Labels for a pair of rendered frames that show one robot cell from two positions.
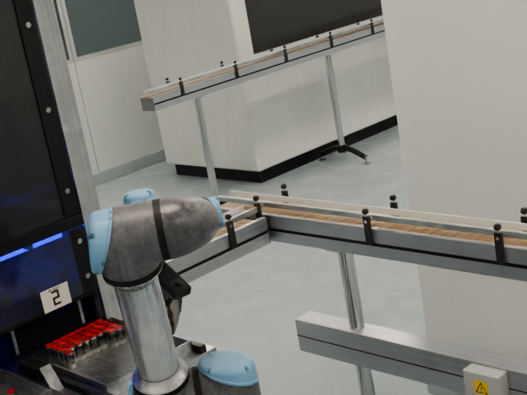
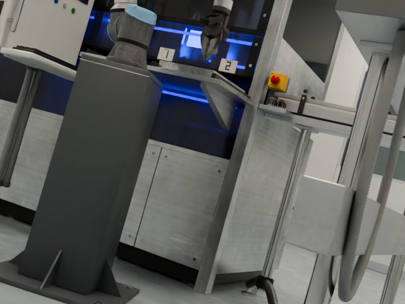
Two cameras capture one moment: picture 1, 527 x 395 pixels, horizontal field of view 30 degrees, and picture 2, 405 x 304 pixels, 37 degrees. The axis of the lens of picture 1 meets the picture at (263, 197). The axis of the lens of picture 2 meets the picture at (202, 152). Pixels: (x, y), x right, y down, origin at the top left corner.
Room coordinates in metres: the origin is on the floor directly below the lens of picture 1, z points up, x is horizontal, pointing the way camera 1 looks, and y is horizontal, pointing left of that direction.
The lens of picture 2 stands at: (1.39, -2.00, 0.50)
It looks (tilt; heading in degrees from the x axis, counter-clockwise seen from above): 2 degrees up; 68
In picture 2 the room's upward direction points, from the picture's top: 16 degrees clockwise
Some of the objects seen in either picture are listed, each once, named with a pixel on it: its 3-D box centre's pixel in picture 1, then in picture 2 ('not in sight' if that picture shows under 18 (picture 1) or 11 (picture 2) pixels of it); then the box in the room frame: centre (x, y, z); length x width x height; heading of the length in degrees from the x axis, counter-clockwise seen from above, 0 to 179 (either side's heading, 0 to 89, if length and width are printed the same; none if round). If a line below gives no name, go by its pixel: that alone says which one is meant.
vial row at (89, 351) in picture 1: (90, 345); not in sight; (2.36, 0.51, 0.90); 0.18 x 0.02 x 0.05; 131
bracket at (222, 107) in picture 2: not in sight; (216, 108); (2.37, 0.41, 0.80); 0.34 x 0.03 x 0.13; 42
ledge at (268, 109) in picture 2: not in sight; (276, 111); (2.68, 0.43, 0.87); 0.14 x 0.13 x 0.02; 42
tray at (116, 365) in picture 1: (110, 354); (202, 79); (2.30, 0.45, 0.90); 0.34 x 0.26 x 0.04; 41
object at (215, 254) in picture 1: (176, 254); (342, 117); (2.93, 0.30, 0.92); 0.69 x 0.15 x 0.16; 132
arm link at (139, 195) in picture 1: (142, 214); not in sight; (2.23, 0.29, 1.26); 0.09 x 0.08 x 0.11; 3
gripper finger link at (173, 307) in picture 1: (168, 313); (213, 50); (2.24, 0.28, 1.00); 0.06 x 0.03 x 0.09; 42
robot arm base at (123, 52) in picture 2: not in sight; (128, 56); (1.88, 0.14, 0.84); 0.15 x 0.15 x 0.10
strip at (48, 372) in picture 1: (63, 382); not in sight; (2.15, 0.55, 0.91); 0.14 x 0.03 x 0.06; 42
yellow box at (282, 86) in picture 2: not in sight; (278, 82); (2.64, 0.42, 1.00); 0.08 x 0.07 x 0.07; 42
